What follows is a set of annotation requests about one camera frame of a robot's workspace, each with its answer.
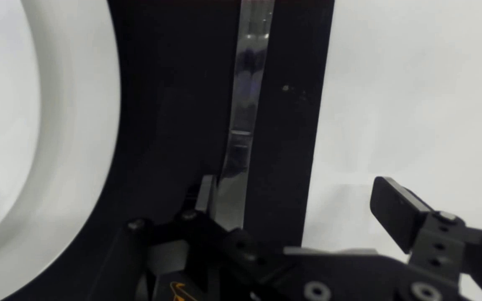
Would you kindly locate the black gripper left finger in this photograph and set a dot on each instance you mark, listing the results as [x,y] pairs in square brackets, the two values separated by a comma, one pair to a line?
[204,197]

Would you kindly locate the white plate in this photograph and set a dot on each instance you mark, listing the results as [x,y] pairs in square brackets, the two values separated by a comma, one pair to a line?
[28,110]

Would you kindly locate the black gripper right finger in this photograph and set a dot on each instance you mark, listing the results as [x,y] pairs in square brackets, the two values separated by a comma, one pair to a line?
[402,214]

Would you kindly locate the black placemat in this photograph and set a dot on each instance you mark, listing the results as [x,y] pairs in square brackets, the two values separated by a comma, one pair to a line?
[167,110]

